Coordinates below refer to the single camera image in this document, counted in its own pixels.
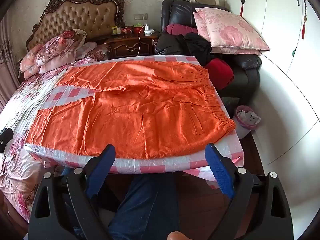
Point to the bed with floral sheet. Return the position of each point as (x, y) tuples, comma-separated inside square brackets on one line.
[(17, 180)]

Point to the folded floral quilt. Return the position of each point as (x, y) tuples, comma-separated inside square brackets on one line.
[(57, 47)]

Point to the dark floral bed pillow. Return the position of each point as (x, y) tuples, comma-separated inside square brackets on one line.
[(100, 53)]

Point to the black leather armchair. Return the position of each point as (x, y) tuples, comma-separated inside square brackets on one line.
[(180, 12)]

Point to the red box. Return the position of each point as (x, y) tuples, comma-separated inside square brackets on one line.
[(138, 29)]

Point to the red knot ornament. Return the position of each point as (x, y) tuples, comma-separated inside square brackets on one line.
[(242, 7)]

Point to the person's right hand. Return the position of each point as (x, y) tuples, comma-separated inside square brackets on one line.
[(178, 236)]

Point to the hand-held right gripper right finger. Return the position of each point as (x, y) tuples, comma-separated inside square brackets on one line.
[(221, 172)]

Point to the waste bin with pink bag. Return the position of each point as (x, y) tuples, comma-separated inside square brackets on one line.
[(243, 130)]

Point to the patterned pink curtain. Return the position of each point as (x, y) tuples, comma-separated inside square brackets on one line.
[(7, 67)]

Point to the dark red cushion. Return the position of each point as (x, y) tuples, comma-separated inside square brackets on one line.
[(180, 28)]

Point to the orange pants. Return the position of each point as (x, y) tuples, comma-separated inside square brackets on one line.
[(137, 110)]

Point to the white round device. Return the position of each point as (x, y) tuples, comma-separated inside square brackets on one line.
[(150, 31)]

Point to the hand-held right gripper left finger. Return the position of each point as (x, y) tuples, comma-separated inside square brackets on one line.
[(100, 170)]

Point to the green hanging ornament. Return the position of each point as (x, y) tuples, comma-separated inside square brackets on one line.
[(293, 52)]

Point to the red tassel ornament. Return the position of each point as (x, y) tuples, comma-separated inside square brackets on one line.
[(303, 30)]

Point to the pale pink bed pillow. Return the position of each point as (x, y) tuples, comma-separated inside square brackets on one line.
[(86, 48)]

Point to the carved wooden nightstand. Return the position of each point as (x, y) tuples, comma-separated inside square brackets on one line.
[(125, 46)]

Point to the wall socket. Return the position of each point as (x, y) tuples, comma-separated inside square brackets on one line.
[(140, 17)]

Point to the person's blue jeans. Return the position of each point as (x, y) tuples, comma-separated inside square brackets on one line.
[(142, 205)]

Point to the black jacket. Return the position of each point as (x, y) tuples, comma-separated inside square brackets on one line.
[(195, 46)]

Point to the red cloth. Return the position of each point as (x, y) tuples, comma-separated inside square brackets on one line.
[(220, 72)]

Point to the yellow green jar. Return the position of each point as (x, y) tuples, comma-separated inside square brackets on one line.
[(115, 30)]

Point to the red white checkered plastic sheet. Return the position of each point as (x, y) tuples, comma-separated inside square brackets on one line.
[(75, 93)]

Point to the tufted carved wooden headboard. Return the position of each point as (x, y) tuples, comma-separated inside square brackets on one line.
[(82, 15)]

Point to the white wardrobe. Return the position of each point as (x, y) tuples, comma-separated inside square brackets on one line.
[(275, 42)]

